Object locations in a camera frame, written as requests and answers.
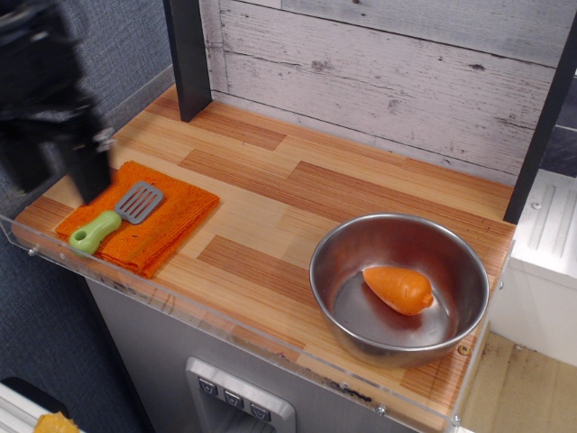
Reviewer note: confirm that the silver dispenser button panel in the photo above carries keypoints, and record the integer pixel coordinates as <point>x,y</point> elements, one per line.
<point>226,403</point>

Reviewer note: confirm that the clear acrylic table guard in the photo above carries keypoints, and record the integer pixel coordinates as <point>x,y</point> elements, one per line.
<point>282,187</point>

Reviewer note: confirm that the white ribbed side unit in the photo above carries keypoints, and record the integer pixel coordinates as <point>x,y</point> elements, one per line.
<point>535,303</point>

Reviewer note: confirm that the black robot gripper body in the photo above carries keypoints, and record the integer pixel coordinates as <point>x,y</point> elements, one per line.
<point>41,98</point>

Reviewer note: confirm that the silver metal bowl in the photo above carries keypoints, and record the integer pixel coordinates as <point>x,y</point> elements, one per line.
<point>363,324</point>

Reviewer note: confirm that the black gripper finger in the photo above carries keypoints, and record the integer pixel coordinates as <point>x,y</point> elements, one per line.
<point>90,172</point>
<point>31,159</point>

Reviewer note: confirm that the green handled grey spatula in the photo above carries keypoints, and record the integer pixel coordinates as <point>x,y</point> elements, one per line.
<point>133,207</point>

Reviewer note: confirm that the folded orange cloth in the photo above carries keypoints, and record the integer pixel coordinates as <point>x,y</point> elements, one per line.
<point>144,248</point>

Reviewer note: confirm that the orange plastic carrot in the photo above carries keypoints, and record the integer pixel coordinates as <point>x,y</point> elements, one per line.
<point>406,291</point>

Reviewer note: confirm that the dark right shelf post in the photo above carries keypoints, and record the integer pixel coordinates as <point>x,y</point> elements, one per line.
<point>552,107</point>

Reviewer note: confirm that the dark left shelf post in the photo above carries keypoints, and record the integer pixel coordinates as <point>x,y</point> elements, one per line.
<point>188,53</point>

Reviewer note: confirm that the dark shelf post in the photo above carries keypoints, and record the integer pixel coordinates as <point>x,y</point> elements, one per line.
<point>552,107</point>
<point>188,53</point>

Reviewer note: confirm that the grey toy fridge cabinet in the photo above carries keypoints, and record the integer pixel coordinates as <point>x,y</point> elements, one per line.
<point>155,345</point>

